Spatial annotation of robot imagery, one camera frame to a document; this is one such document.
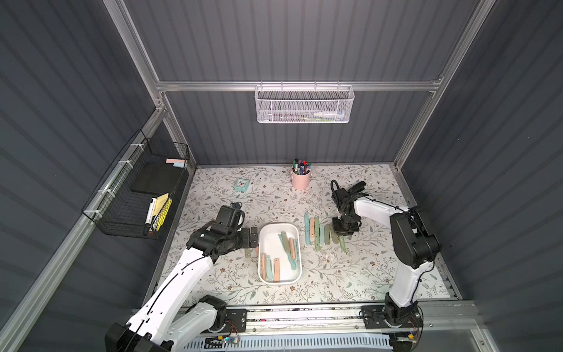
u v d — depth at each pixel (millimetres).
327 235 937
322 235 939
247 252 888
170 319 420
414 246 504
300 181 1059
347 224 826
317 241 925
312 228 960
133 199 720
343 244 913
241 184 1105
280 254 892
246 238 682
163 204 637
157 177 767
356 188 1075
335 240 931
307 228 962
